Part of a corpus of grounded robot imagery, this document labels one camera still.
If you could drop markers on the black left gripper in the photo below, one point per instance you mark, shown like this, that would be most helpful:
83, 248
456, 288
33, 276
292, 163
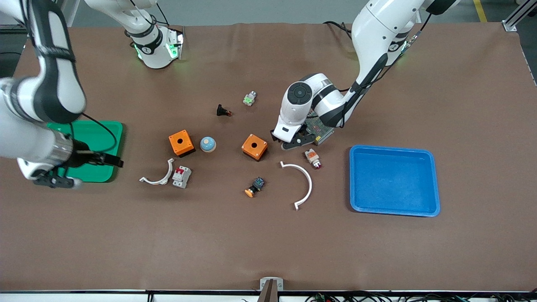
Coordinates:
302, 127

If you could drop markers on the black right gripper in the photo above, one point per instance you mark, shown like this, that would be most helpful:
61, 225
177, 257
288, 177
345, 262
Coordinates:
82, 153

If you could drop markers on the white circuit breaker red switches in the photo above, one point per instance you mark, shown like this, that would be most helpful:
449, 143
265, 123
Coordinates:
181, 177

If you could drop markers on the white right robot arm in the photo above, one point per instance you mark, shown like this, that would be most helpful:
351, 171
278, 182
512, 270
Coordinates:
63, 96

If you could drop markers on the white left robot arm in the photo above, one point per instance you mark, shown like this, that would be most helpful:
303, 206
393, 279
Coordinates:
373, 37

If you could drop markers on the metal mesh power supply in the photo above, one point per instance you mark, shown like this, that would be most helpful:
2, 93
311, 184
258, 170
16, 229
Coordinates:
322, 128

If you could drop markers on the green plastic tray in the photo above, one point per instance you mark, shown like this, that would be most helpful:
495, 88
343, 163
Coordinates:
100, 174

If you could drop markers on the red white push button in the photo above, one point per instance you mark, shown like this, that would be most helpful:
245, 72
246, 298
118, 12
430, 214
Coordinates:
311, 156

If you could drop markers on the large white curved clip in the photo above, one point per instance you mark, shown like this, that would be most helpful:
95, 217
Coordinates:
310, 184

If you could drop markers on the small white curved clip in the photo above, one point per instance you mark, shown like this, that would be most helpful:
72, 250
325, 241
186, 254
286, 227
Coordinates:
169, 174

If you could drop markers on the orange button box black base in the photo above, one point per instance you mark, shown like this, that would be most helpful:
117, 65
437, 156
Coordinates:
249, 144
176, 144

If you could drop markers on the blue dome button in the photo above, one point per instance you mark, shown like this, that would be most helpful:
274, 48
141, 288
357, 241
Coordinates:
208, 145

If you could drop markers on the blue plastic tray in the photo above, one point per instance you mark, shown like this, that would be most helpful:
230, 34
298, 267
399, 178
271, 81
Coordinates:
394, 180

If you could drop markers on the brown table cover mat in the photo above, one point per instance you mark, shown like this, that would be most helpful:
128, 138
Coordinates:
268, 243

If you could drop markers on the aluminium profile bar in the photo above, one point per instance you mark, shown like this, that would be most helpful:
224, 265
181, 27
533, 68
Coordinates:
518, 16

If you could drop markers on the white green small switch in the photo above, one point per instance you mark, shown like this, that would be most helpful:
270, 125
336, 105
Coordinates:
249, 99

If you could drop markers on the yellow push button switch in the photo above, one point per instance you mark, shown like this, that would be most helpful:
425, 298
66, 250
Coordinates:
256, 184

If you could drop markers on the small black switch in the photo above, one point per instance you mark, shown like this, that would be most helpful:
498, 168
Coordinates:
221, 110

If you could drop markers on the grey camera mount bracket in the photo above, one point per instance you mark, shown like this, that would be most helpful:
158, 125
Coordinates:
270, 293

